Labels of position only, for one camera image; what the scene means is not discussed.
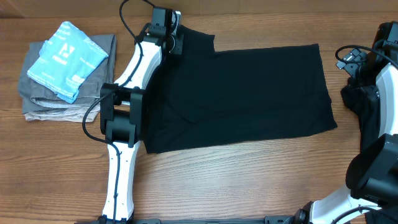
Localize black t-shirt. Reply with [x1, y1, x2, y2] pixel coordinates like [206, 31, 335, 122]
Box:
[144, 27, 336, 154]

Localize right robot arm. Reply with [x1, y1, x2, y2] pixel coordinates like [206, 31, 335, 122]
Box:
[285, 21, 397, 224]

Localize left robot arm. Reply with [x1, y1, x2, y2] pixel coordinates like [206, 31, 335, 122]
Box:
[97, 7, 183, 223]

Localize black clothes pile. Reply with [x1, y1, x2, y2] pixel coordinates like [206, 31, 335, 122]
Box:
[340, 76, 398, 224]

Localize light blue folded garment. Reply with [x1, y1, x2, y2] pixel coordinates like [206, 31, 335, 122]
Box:
[27, 21, 109, 103]

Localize beige folded garment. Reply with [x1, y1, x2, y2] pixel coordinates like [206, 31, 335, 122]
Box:
[22, 99, 91, 123]

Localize grey folded garment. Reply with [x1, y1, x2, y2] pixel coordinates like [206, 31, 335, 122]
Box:
[17, 34, 116, 108]

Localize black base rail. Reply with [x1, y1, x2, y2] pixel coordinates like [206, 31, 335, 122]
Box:
[74, 215, 296, 224]

